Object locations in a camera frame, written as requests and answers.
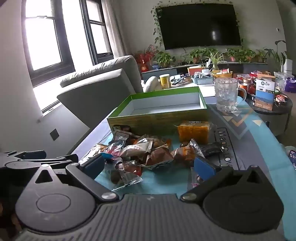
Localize tall leafy plant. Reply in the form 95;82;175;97
264;40;287;72

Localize yellow can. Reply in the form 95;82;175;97
159;74;172;90

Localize orange cake packet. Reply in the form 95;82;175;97
178;120;211;143

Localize spider plant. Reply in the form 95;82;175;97
205;49;225;71

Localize ivy vine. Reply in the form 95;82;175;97
151;0;245;48

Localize purple bag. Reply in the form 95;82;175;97
284;77;296;93

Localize dark snack packet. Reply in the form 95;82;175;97
198;142;224;156

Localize white air purifier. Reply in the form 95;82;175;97
281;59;295;73

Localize pile of snack packets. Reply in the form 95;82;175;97
80;125;201;192

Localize white curtain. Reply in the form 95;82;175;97
102;0;127;59

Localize white pillow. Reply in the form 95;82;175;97
143;76;162;93

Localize wicker basket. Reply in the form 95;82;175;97
211;70;233;79

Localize white coffee table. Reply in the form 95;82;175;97
148;76;219;98

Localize clear glass mug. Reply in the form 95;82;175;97
214;77;247;113

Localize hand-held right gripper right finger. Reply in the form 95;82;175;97
180;156;269;202

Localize wall television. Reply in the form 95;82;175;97
155;3;242;50

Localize blue plastic basket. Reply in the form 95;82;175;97
191;74;214;85

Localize large dark-framed window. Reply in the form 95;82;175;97
22;0;76;88

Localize white and blue carton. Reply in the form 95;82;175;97
254;77;277;112

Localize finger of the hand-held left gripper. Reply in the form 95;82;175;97
0;150;47;160
23;153;79;166

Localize row of potted plants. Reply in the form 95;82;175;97
225;47;269;63

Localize red flower decoration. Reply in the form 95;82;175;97
134;45;158;73

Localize narrow dark-framed window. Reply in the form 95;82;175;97
80;0;114;66

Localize black wall socket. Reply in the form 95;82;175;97
49;128;60;141

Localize grey sofa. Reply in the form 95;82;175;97
57;55;144;139

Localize leafy potted plant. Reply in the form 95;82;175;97
154;51;176;68
189;48;208;64

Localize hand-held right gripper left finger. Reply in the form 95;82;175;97
30;153;119;202

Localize green cardboard box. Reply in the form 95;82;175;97
107;86;207;139

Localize round dark side table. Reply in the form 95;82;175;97
245;90;293;138

